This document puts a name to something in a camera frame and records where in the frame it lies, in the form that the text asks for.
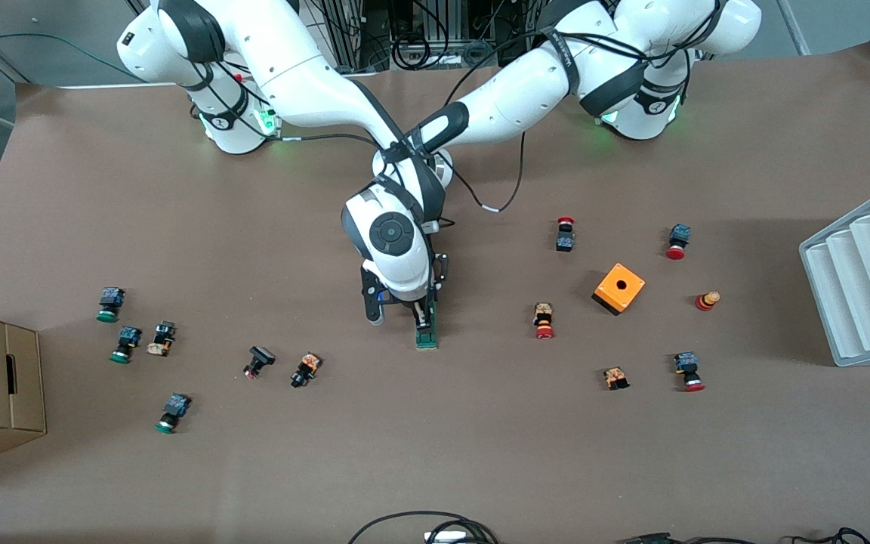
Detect black selector orange contact block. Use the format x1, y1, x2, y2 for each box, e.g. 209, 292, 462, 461
290, 352, 323, 389

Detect black square button red tip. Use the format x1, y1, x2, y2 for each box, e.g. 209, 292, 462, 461
243, 345, 276, 379

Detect green button blue contact block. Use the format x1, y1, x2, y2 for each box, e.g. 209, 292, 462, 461
109, 326, 143, 364
154, 393, 193, 434
96, 286, 127, 323

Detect white ridged plastic tray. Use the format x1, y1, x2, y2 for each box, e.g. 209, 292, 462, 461
798, 180, 870, 368

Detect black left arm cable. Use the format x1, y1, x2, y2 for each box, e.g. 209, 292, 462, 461
446, 132, 528, 215

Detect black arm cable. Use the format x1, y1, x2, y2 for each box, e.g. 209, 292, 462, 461
446, 132, 528, 215
275, 133, 384, 150

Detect orange button enclosure box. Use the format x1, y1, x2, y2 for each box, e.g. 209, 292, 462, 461
591, 262, 646, 317

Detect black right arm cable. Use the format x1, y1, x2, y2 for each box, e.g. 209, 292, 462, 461
275, 133, 384, 150

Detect black looped cable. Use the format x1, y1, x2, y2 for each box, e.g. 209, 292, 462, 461
347, 511, 501, 544

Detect black equipment rack with cables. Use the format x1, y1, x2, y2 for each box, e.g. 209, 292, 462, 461
307, 0, 564, 73

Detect black switch orange contact block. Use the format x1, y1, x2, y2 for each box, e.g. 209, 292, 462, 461
146, 321, 177, 357

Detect thin black cable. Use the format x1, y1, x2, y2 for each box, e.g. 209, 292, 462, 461
616, 527, 870, 544

